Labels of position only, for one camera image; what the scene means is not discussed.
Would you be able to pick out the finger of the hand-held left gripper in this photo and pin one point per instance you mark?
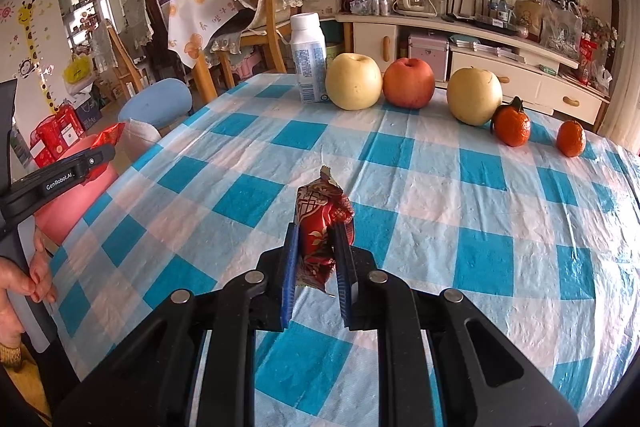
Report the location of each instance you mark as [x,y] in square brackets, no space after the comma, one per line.
[50,187]

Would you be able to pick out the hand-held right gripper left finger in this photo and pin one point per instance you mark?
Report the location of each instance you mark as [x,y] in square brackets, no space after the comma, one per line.
[290,277]

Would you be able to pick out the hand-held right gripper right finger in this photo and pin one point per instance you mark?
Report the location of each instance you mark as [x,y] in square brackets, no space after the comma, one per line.
[342,277]

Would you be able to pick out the pink plastic bucket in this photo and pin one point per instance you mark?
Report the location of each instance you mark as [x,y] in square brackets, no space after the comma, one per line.
[75,207]

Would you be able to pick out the red gold patterned wrapper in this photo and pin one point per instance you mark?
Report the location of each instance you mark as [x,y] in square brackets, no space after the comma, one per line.
[315,232]

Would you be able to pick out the red snack wrapper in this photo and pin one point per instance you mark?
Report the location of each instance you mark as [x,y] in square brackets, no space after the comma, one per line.
[107,137]

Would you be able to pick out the person's left forearm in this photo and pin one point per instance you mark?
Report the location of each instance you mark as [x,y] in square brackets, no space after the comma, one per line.
[20,382]

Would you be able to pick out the person's left hand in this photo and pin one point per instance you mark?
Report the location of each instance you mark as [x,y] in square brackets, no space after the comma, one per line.
[15,277]

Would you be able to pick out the red gift box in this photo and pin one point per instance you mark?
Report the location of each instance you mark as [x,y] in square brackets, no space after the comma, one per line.
[55,132]

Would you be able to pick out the light grey cushion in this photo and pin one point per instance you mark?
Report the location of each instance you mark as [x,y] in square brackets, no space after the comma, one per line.
[142,139]

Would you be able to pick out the yellow bag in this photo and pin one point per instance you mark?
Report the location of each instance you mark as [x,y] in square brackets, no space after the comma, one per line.
[77,69]

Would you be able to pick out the blue checked tablecloth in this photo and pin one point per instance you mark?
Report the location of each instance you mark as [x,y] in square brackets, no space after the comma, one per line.
[450,207]

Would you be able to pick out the blue padded stool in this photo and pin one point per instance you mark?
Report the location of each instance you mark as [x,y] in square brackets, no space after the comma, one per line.
[155,104]

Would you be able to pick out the light wooden chair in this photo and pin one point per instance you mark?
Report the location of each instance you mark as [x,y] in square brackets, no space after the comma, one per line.
[127,72]

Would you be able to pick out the giraffe height chart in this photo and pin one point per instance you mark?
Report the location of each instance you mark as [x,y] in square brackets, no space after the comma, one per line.
[32,37]

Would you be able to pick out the dark wooden chair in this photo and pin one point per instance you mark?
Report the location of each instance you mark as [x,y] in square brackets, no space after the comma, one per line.
[155,32]

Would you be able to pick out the yellow pear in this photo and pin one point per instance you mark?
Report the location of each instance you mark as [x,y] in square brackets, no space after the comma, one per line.
[352,82]
[474,97]

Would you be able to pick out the red apple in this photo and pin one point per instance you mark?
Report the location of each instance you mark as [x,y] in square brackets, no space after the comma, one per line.
[407,84]

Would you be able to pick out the white bottle with blue label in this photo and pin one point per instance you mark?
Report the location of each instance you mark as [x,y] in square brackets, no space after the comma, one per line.
[307,67]

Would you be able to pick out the tangerine with leaf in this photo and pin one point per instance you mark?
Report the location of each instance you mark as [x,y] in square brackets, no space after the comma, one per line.
[512,127]

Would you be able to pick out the silver storage case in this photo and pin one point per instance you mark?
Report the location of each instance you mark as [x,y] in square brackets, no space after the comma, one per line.
[427,57]

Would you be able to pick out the white television cabinet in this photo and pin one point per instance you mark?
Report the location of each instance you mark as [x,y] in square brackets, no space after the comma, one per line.
[365,42]

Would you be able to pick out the wooden chair with crochet cover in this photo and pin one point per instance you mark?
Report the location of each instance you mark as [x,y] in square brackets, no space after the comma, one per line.
[269,17]

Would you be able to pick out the small tangerine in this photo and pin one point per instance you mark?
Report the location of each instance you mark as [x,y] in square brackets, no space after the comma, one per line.
[570,139]

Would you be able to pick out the pack of small bottles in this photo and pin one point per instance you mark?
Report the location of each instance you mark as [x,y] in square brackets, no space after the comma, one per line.
[370,4]

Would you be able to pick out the black router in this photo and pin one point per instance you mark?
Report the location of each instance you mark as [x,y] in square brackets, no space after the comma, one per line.
[470,18]

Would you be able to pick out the small water bottle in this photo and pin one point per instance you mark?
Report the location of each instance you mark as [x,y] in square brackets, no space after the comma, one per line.
[492,7]
[503,9]

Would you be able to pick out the bear print bag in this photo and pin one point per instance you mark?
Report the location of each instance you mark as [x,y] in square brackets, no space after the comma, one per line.
[529,19]

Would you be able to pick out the clear plastic bag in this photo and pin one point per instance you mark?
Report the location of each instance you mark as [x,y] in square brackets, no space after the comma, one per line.
[560,32]

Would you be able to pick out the red packages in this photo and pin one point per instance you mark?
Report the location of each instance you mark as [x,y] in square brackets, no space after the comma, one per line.
[587,57]

